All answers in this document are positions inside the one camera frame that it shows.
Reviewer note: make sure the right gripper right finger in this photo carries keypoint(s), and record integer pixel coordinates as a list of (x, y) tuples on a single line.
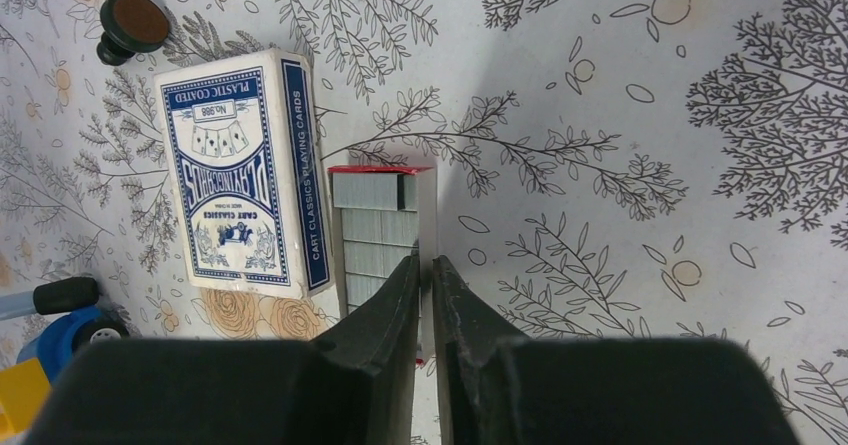
[(496, 385)]

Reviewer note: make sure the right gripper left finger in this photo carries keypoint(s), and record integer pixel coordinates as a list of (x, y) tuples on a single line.
[(353, 384)]

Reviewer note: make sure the grey red small box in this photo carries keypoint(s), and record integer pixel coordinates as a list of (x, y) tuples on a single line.
[(383, 213)]

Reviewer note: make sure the floral table mat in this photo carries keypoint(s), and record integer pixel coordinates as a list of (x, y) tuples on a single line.
[(606, 167)]

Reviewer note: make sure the blue playing card box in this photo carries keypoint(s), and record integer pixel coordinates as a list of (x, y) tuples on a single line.
[(249, 188)]

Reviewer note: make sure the blue yellow toy car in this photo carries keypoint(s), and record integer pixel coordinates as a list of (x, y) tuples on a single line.
[(26, 384)]

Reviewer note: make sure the black small clip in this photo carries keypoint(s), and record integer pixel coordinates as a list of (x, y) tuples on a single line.
[(130, 27)]

